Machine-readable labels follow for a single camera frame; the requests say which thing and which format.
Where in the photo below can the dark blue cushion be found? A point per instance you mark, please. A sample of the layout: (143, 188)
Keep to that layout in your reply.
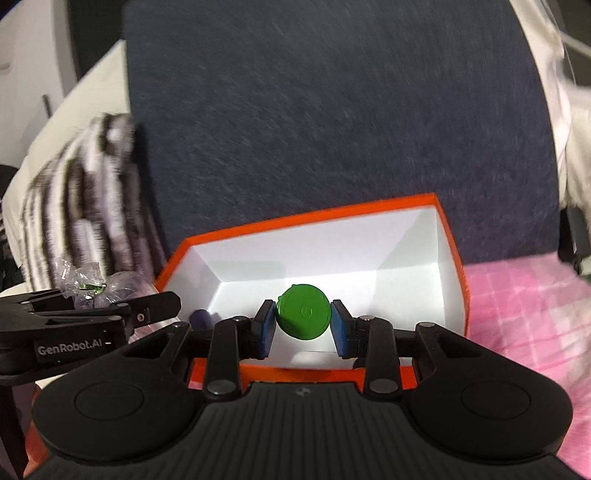
(323, 115)

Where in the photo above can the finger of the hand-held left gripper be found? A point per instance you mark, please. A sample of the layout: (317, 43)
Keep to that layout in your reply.
(152, 307)
(37, 300)

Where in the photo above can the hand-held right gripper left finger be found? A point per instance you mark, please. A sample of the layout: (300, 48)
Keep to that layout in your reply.
(265, 332)

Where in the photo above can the orange cardboard box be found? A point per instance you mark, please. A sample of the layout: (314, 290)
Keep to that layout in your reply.
(323, 249)

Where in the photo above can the clear plastic bag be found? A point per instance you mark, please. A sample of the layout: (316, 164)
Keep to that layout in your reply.
(115, 284)

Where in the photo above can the black object with green trim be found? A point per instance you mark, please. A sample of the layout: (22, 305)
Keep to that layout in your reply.
(572, 240)

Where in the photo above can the dark blue bottle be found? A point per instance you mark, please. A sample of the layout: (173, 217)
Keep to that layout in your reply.
(202, 319)

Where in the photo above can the pink checked sheet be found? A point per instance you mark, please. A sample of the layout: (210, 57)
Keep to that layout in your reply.
(521, 314)

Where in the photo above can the green round cap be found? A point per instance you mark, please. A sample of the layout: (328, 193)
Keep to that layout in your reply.
(302, 311)

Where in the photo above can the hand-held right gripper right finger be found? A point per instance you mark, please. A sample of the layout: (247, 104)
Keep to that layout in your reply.
(341, 334)

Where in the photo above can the striped fluffy pillow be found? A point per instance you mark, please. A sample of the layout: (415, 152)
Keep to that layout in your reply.
(92, 207)

